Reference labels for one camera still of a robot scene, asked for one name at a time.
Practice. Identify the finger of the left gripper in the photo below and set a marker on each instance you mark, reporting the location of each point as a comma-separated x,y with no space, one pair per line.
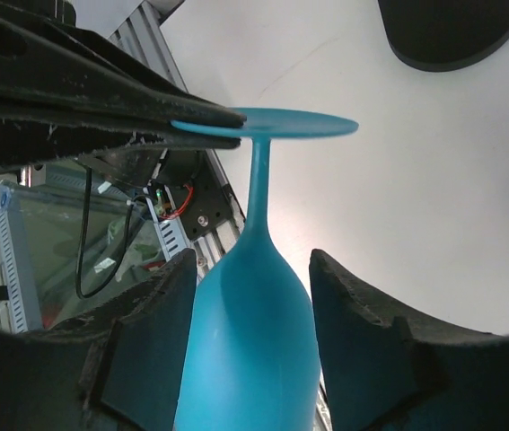
53,71
29,136

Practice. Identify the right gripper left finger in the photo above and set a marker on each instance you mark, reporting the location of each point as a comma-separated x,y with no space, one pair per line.
115,367

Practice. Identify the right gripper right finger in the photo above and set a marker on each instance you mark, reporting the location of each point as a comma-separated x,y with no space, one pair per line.
388,366

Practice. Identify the blue plastic wine glass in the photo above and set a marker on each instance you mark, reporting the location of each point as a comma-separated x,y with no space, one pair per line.
257,274

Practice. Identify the grey slotted cable duct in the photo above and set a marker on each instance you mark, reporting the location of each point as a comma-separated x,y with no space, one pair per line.
19,303

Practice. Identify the aluminium front rail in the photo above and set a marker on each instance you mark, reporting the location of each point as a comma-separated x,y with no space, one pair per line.
227,383

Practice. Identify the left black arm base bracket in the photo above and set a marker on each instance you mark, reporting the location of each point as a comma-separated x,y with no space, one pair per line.
197,186

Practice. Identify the copper wire wine glass rack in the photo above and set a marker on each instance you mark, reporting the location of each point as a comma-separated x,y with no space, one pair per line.
443,36

